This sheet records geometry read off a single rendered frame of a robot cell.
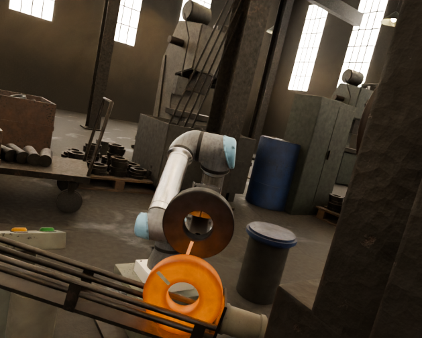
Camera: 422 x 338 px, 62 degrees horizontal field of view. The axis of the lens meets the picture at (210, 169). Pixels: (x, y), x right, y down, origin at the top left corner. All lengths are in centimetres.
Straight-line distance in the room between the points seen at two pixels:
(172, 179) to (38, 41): 1138
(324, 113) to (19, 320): 398
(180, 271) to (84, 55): 1205
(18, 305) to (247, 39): 334
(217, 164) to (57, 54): 1135
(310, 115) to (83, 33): 943
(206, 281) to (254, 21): 346
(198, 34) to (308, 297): 584
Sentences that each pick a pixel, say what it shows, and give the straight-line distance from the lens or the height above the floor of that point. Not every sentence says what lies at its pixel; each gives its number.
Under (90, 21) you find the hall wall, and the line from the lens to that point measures 1272.
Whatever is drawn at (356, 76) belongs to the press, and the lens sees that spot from 921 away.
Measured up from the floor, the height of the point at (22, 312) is 47.
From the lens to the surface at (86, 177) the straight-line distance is 298.
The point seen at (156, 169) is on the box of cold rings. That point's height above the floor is 30.
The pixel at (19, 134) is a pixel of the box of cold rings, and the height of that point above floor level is 35.
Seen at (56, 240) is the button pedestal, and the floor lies 60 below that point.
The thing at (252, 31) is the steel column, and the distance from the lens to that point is 393.
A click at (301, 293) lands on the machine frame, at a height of 87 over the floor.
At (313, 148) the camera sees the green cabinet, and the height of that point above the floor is 87.
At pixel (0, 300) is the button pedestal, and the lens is 124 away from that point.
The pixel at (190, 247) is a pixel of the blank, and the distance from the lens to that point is 78.
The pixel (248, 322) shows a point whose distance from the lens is 74.
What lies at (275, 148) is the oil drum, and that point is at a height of 77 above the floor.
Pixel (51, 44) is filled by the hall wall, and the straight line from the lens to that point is 1243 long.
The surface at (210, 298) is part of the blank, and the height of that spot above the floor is 72.
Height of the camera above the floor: 107
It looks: 10 degrees down
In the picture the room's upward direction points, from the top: 13 degrees clockwise
